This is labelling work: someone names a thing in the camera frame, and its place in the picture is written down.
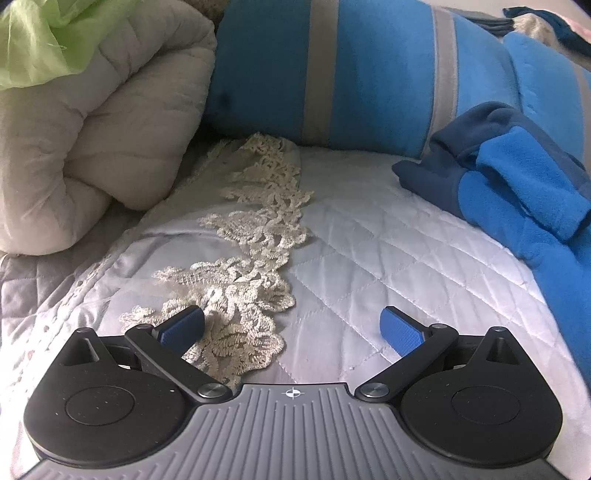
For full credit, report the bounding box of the cream lace cloth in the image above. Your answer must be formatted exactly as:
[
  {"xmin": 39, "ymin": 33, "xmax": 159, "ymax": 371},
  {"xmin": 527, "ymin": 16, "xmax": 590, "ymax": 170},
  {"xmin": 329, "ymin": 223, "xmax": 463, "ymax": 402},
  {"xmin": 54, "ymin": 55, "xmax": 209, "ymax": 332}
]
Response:
[{"xmin": 120, "ymin": 133, "xmax": 315, "ymax": 389}]

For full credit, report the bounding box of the green cloth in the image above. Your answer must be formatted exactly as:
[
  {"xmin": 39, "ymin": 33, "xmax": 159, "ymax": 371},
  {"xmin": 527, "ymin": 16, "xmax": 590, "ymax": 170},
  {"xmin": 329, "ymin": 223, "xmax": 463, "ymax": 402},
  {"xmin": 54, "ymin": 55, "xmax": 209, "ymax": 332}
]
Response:
[{"xmin": 0, "ymin": 0, "xmax": 109, "ymax": 90}]

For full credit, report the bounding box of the blue grey-striped pillow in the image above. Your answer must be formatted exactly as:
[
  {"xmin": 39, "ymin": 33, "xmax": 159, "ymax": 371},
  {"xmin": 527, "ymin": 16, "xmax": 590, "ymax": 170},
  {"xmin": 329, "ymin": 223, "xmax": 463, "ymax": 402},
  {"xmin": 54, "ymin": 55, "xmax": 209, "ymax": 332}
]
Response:
[
  {"xmin": 205, "ymin": 0, "xmax": 513, "ymax": 160},
  {"xmin": 502, "ymin": 31, "xmax": 591, "ymax": 118}
]

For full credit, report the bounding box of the grey-blue folded garment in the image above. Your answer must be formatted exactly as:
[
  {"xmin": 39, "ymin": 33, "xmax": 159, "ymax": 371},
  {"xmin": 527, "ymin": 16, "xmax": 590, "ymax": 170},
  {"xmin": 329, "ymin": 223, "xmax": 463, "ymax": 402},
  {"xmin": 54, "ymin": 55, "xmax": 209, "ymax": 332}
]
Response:
[{"xmin": 462, "ymin": 6, "xmax": 509, "ymax": 35}]

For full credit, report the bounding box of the beige rolled quilt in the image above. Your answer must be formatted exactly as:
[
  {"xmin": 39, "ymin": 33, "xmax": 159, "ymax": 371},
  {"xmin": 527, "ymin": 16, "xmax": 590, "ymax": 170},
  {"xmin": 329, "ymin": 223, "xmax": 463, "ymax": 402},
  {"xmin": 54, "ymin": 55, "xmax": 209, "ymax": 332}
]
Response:
[{"xmin": 0, "ymin": 0, "xmax": 218, "ymax": 254}]

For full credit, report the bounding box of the grey fuzzy blanket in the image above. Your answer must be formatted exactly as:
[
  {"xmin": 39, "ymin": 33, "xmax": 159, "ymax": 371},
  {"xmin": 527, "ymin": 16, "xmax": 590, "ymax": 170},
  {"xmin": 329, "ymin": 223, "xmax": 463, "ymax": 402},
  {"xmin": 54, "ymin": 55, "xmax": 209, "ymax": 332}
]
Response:
[{"xmin": 512, "ymin": 13, "xmax": 571, "ymax": 47}]

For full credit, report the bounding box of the pink and navy garment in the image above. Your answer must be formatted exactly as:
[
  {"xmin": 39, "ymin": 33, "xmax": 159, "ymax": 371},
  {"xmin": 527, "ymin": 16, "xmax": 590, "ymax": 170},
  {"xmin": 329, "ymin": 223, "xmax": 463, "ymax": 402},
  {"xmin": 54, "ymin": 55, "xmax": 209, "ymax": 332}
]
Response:
[{"xmin": 503, "ymin": 6, "xmax": 591, "ymax": 52}]

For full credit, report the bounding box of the pink folded garment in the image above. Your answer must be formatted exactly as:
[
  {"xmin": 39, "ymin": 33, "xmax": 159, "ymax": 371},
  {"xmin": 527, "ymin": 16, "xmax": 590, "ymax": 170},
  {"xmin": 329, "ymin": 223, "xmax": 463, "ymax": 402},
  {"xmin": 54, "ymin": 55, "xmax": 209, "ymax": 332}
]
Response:
[{"xmin": 566, "ymin": 14, "xmax": 591, "ymax": 37}]

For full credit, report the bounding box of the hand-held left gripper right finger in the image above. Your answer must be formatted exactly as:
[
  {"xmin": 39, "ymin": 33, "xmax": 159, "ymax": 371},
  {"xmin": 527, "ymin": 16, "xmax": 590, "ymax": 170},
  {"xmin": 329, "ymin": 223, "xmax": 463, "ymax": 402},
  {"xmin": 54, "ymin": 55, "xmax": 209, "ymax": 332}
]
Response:
[{"xmin": 355, "ymin": 305, "xmax": 532, "ymax": 402}]

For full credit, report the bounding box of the blue fleece jacket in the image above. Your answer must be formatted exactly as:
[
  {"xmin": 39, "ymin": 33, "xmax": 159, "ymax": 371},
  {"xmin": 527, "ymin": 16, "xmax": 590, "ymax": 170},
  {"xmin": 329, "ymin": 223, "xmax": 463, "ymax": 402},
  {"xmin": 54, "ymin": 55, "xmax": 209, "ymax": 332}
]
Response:
[{"xmin": 392, "ymin": 102, "xmax": 591, "ymax": 384}]

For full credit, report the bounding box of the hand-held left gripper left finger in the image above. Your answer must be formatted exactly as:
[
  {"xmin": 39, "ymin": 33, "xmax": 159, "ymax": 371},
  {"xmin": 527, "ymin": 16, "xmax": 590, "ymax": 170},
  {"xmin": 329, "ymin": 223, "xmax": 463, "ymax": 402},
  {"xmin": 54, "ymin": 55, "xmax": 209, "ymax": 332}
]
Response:
[{"xmin": 60, "ymin": 305, "xmax": 234, "ymax": 404}]

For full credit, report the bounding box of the white quilted bedspread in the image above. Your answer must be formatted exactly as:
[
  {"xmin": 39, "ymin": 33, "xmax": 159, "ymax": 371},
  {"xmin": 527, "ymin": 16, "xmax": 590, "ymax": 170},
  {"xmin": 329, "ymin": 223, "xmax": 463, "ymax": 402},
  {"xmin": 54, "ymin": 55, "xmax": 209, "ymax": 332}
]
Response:
[{"xmin": 0, "ymin": 138, "xmax": 591, "ymax": 467}]

